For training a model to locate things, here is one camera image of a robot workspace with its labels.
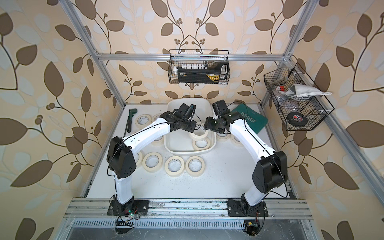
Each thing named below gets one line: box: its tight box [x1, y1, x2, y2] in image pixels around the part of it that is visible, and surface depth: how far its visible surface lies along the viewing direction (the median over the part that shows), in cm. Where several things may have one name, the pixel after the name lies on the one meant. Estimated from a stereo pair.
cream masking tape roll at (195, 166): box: [185, 155, 206, 178], surface depth 89 cm
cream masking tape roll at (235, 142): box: [230, 134, 244, 148], surface depth 98 cm
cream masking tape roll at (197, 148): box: [192, 137, 211, 151], surface depth 96 cm
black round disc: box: [286, 112, 308, 128], surface depth 73 cm
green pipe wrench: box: [127, 108, 138, 133], surface depth 114 cm
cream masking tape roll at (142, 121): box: [135, 114, 152, 129], surface depth 110 cm
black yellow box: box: [177, 68, 221, 84], surface depth 86 cm
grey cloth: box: [284, 83, 332, 98], surface depth 63 cm
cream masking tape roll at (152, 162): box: [142, 152, 163, 173], surface depth 90 cm
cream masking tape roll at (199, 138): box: [189, 129, 209, 142], surface depth 86 cm
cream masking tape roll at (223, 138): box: [216, 132, 233, 142], surface depth 100 cm
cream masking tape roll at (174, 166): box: [164, 155, 185, 178], surface depth 89 cm
